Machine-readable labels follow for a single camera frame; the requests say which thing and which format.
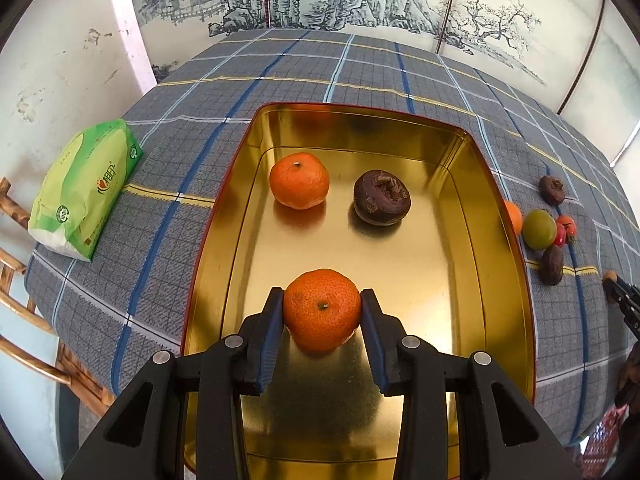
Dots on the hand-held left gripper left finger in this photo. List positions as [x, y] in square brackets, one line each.
[270, 342]

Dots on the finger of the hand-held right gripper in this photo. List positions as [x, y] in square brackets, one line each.
[622, 296]

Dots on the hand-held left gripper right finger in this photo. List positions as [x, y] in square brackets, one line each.
[372, 342]

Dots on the tangerine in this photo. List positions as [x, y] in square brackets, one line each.
[514, 217]
[300, 181]
[322, 310]

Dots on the gold tin box red sides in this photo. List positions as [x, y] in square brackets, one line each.
[425, 285]

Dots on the red cherry tomato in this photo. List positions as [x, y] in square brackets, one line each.
[560, 236]
[568, 223]

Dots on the dark brown water chestnut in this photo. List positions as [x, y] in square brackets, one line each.
[382, 199]
[552, 190]
[551, 264]

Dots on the green round fruit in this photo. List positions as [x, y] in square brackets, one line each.
[539, 229]

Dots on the person's patterned clothing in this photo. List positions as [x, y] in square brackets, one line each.
[607, 430]

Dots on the wooden bamboo chair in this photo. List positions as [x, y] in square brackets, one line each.
[82, 385]

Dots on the green tissue pack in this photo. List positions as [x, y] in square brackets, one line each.
[82, 190]

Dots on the grey plaid tablecloth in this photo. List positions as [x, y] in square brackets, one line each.
[350, 70]

